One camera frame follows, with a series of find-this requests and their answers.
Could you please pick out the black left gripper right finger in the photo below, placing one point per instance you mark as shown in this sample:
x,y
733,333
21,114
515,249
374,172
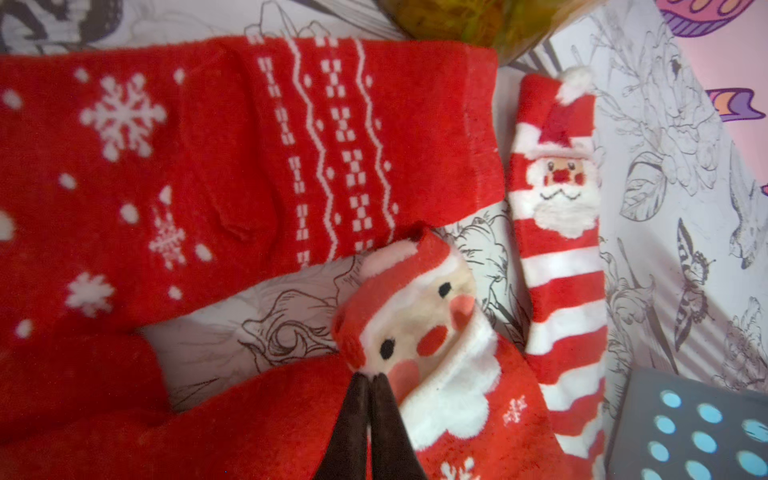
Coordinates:
x,y
392,454

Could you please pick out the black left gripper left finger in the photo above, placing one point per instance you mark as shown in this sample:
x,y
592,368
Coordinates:
x,y
346,453

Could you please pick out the red santa snowflake sock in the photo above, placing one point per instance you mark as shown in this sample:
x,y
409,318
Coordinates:
x,y
456,384

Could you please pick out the light blue plastic basket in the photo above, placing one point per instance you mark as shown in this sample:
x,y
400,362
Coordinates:
x,y
670,427

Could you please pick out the red white striped santa sock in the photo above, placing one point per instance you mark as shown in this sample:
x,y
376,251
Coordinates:
x,y
555,199

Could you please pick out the red snowflake patterned sock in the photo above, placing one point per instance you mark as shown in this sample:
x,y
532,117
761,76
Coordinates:
x,y
139,185

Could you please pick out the glass vase with plant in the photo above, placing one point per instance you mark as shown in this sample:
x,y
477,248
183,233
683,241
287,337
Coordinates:
x,y
510,27

